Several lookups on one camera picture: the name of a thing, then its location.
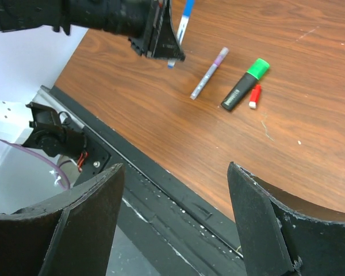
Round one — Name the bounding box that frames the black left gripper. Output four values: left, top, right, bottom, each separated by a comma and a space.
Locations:
129, 1, 186, 61

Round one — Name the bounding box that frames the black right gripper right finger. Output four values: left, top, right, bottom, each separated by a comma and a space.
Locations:
227, 162, 345, 275

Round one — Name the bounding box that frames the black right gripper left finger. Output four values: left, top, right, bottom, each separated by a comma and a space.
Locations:
0, 164, 125, 275

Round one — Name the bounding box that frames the blue pen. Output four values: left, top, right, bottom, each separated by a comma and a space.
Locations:
167, 0, 196, 70

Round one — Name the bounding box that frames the purple marker pen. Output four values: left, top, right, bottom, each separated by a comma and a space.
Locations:
190, 47, 229, 100

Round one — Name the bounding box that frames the black green highlighter pen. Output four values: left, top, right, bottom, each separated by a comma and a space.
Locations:
221, 73, 258, 112

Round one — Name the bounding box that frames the green highlighter cap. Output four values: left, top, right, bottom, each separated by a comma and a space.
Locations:
247, 58, 270, 80

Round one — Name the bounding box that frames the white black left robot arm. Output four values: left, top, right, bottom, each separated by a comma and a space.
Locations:
0, 0, 186, 61

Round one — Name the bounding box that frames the red pen cap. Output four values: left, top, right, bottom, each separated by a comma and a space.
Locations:
248, 84, 262, 109

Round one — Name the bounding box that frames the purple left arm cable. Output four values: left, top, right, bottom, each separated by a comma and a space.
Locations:
0, 137, 72, 190

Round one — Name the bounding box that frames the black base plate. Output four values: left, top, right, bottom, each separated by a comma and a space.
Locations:
49, 87, 246, 275

